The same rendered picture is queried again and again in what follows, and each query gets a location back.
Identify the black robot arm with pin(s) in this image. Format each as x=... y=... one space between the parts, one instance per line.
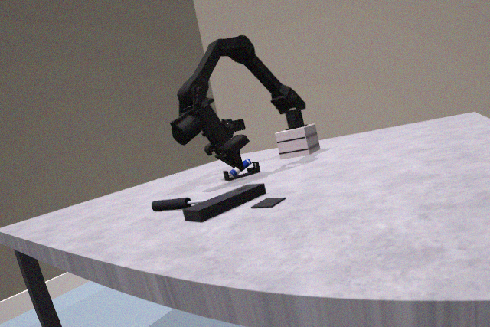
x=200 y=115

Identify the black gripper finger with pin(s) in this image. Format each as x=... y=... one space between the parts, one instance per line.
x=224 y=160
x=235 y=160

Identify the blue and white battery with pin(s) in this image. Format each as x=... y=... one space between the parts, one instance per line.
x=235 y=171

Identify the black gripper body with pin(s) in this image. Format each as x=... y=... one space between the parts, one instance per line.
x=221 y=141

